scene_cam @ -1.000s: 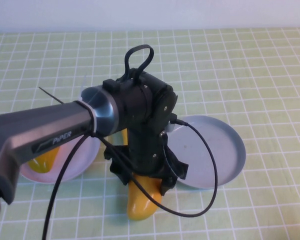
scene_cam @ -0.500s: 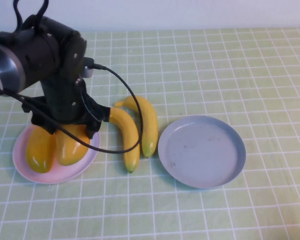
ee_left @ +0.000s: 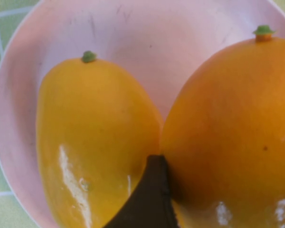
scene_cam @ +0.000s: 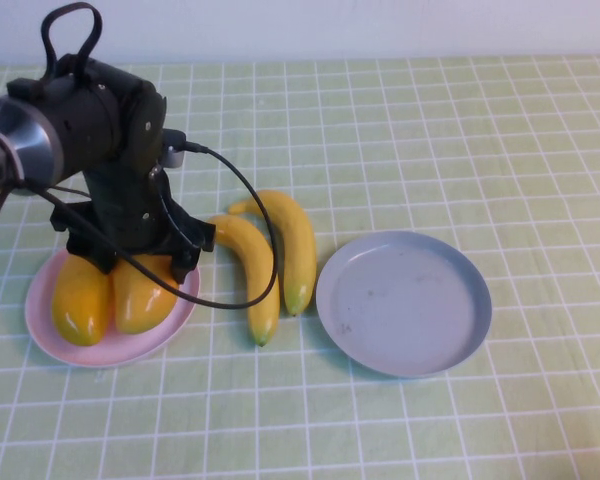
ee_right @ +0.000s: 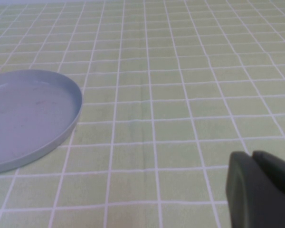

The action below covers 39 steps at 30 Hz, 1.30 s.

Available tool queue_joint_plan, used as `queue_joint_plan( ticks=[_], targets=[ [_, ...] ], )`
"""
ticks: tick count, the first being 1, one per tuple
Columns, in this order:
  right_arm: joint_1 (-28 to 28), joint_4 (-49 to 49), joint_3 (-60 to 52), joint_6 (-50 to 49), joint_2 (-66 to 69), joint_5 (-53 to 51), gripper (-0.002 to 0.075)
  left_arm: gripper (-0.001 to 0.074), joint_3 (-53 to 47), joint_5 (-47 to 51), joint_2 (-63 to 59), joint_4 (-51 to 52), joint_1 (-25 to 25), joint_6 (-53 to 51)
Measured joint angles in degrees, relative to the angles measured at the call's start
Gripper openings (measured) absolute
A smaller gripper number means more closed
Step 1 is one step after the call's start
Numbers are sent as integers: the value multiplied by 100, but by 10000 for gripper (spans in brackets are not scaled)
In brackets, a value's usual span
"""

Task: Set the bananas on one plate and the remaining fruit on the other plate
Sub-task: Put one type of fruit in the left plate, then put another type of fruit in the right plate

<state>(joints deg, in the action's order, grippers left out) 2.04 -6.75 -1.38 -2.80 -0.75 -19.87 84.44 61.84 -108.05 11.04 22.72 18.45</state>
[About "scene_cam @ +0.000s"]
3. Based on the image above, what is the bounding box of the pink round plate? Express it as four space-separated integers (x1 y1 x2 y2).
24 248 201 370

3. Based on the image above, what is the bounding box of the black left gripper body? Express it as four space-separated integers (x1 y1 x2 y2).
49 163 217 259

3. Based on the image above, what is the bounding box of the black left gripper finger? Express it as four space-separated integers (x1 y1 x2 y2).
169 246 201 286
91 253 119 276

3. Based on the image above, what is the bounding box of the blue-grey round plate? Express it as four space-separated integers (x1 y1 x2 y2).
315 230 493 379

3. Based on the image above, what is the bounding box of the yellow banana green tip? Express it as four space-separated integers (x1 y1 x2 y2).
228 190 317 317

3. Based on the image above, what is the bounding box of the green checked tablecloth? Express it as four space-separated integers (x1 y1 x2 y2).
0 54 600 480

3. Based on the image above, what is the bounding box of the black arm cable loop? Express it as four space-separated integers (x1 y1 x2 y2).
40 1 104 81

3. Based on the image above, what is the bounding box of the yellow mango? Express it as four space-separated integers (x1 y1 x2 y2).
51 252 115 347

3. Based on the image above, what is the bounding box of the thick black camera cable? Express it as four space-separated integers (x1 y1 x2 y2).
0 141 281 480

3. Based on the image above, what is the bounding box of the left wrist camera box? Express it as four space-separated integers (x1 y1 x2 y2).
161 128 188 170

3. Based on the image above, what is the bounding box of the orange-blushed mango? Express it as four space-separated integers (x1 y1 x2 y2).
112 253 181 335

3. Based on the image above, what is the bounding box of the long yellow banana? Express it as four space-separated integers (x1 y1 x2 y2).
207 214 281 348

